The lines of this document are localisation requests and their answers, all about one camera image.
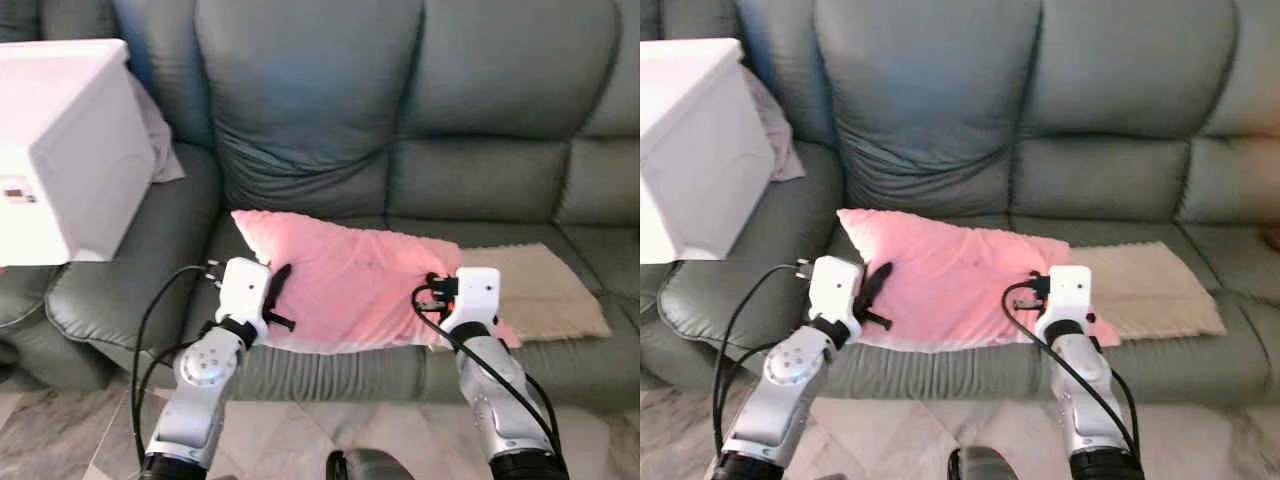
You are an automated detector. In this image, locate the pink pillow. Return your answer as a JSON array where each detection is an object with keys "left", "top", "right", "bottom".
[
  {"left": 836, "top": 208, "right": 1122, "bottom": 353},
  {"left": 230, "top": 209, "right": 523, "bottom": 354}
]

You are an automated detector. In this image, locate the grey-green leather sofa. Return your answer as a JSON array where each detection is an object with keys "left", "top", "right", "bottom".
[
  {"left": 0, "top": 0, "right": 641, "bottom": 413},
  {"left": 640, "top": 0, "right": 1280, "bottom": 407}
]

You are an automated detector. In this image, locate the beige seat mat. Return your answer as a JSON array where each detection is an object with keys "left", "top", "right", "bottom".
[
  {"left": 458, "top": 243, "right": 613, "bottom": 347},
  {"left": 1072, "top": 241, "right": 1228, "bottom": 344}
]

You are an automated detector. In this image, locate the light grey cloth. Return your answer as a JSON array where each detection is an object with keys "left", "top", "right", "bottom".
[
  {"left": 128, "top": 72, "right": 187, "bottom": 185},
  {"left": 742, "top": 65, "right": 808, "bottom": 183}
]

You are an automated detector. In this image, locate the dark grey robot leg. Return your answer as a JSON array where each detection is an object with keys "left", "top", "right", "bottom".
[
  {"left": 947, "top": 446, "right": 1032, "bottom": 480},
  {"left": 327, "top": 448, "right": 413, "bottom": 480}
]

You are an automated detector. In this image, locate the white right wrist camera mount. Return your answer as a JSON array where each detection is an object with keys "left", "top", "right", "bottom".
[
  {"left": 445, "top": 267, "right": 502, "bottom": 337},
  {"left": 1040, "top": 265, "right": 1094, "bottom": 332}
]

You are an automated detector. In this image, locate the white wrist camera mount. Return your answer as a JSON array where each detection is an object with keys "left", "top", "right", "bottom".
[
  {"left": 1040, "top": 265, "right": 1094, "bottom": 332},
  {"left": 215, "top": 257, "right": 274, "bottom": 324},
  {"left": 445, "top": 267, "right": 502, "bottom": 337},
  {"left": 808, "top": 256, "right": 867, "bottom": 324}
]

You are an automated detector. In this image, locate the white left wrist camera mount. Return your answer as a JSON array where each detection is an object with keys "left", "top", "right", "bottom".
[
  {"left": 215, "top": 257, "right": 274, "bottom": 324},
  {"left": 808, "top": 256, "right": 867, "bottom": 324}
]

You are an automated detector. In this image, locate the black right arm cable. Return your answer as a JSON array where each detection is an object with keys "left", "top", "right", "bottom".
[
  {"left": 1002, "top": 280, "right": 1143, "bottom": 459},
  {"left": 412, "top": 282, "right": 563, "bottom": 456}
]

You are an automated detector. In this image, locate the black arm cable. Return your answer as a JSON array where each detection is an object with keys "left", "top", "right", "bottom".
[
  {"left": 1002, "top": 280, "right": 1143, "bottom": 459},
  {"left": 412, "top": 282, "right": 563, "bottom": 456},
  {"left": 129, "top": 261, "right": 223, "bottom": 473},
  {"left": 711, "top": 260, "right": 813, "bottom": 471}
]

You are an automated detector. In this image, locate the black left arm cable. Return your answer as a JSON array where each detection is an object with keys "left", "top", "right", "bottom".
[
  {"left": 711, "top": 260, "right": 813, "bottom": 471},
  {"left": 129, "top": 261, "right": 223, "bottom": 473}
]

